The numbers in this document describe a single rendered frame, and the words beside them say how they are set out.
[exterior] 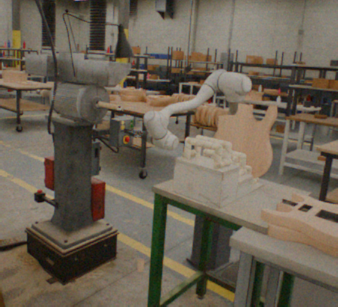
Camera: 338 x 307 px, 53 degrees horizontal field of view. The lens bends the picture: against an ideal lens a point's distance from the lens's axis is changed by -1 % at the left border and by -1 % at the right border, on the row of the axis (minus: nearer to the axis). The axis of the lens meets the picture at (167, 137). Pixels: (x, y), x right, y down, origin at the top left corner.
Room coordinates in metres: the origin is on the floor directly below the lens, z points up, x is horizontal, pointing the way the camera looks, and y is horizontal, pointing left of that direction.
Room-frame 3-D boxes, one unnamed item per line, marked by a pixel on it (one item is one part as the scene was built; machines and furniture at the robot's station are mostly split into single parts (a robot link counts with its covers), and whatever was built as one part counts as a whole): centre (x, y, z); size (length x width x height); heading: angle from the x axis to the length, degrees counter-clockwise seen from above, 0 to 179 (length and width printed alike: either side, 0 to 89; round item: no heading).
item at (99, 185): (2.53, 0.58, 0.49); 0.25 x 0.12 x 0.37; 51
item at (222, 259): (2.49, -0.41, 0.35); 0.28 x 0.28 x 0.70; 44
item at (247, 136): (1.79, -0.40, 1.17); 0.35 x 0.04 x 0.40; 50
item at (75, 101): (2.37, 0.62, 1.25); 0.41 x 0.27 x 0.26; 51
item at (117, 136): (2.50, 0.41, 0.99); 0.24 x 0.21 x 0.26; 51
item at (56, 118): (2.41, 0.68, 1.11); 0.36 x 0.24 x 0.04; 51
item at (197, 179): (1.55, -0.19, 1.02); 0.27 x 0.15 x 0.17; 51
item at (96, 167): (2.53, 0.58, 0.93); 0.15 x 0.10 x 0.55; 51
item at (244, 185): (1.67, -0.29, 0.98); 0.27 x 0.16 x 0.09; 51
